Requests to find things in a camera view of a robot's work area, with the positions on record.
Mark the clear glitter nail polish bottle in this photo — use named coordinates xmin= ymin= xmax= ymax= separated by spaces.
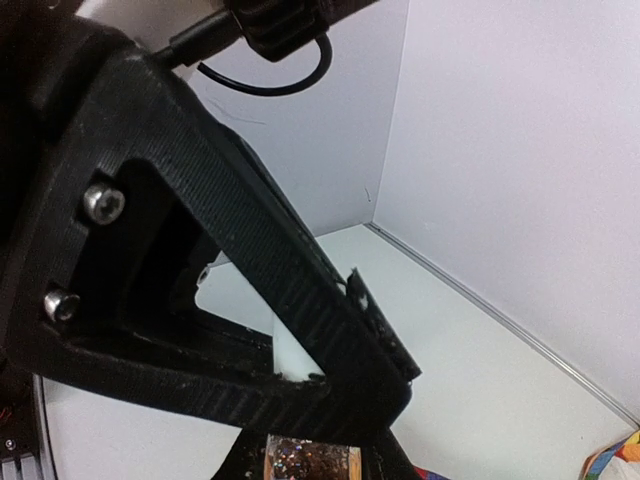
xmin=263 ymin=435 xmax=363 ymax=480

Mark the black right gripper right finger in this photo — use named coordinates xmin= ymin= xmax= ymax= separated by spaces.
xmin=361 ymin=429 xmax=422 ymax=480

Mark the white nail polish cap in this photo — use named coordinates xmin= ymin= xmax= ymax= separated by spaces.
xmin=272 ymin=316 xmax=324 ymax=382

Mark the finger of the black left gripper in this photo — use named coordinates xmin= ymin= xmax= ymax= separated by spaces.
xmin=223 ymin=125 xmax=422 ymax=383
xmin=2 ymin=50 xmax=411 ymax=443

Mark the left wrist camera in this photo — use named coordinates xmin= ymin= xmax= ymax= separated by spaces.
xmin=74 ymin=0 xmax=381 ymax=64

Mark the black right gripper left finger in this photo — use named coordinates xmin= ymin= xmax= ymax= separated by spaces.
xmin=212 ymin=430 xmax=268 ymax=480

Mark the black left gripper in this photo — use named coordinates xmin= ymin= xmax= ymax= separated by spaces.
xmin=0 ymin=0 xmax=141 ymax=361

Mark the black left camera cable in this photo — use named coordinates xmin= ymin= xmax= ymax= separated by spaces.
xmin=197 ymin=32 xmax=334 ymax=96

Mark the rainbow striped sleeve cloth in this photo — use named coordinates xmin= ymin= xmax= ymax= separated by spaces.
xmin=411 ymin=431 xmax=639 ymax=480

